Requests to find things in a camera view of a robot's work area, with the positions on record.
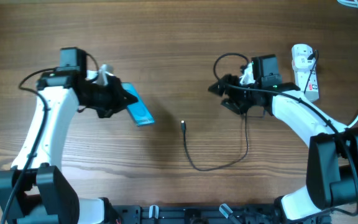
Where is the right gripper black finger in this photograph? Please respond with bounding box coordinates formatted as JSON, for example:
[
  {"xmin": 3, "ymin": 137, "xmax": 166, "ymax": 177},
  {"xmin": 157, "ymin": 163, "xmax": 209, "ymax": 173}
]
[
  {"xmin": 208, "ymin": 79, "xmax": 229, "ymax": 96},
  {"xmin": 221, "ymin": 98, "xmax": 244, "ymax": 115}
]

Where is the smartphone with teal screen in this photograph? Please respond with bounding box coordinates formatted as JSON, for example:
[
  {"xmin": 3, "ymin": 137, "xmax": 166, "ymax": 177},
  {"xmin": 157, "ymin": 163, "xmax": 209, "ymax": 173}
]
[{"xmin": 122, "ymin": 83, "xmax": 155, "ymax": 126}]

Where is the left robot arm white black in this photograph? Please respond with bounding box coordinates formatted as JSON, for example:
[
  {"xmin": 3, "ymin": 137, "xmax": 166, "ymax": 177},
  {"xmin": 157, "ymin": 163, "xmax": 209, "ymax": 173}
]
[{"xmin": 0, "ymin": 47, "xmax": 138, "ymax": 223}]

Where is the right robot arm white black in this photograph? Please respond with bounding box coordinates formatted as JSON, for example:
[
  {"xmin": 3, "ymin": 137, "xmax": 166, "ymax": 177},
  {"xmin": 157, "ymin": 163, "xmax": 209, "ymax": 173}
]
[{"xmin": 208, "ymin": 55, "xmax": 358, "ymax": 223}]

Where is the white power strip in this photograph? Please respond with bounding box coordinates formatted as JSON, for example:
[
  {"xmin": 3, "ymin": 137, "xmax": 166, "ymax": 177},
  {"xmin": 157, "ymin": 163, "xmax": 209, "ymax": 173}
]
[{"xmin": 291, "ymin": 44, "xmax": 319, "ymax": 102}]

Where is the black USB charging cable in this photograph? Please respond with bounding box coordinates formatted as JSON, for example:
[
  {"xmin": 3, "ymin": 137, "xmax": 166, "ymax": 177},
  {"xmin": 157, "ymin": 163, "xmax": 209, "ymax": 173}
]
[{"xmin": 180, "ymin": 49, "xmax": 319, "ymax": 172}]

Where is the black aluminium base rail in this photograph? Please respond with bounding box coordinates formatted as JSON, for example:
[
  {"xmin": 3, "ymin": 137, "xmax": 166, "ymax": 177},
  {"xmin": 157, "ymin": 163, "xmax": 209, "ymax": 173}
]
[{"xmin": 105, "ymin": 204, "xmax": 285, "ymax": 224}]

